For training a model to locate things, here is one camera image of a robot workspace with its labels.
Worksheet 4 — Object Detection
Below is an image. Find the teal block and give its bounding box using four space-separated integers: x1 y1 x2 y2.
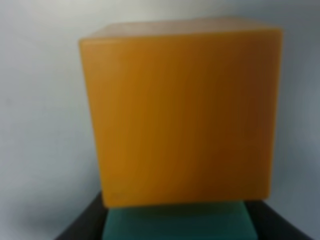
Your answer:
101 201 258 240

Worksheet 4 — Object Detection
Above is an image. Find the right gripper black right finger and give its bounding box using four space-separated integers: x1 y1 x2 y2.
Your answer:
244 200 312 240

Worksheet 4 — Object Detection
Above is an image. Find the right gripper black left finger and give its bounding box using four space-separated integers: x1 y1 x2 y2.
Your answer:
55 192 108 240

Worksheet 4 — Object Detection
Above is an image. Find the orange block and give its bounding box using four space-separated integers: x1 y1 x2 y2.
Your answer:
79 17 283 208

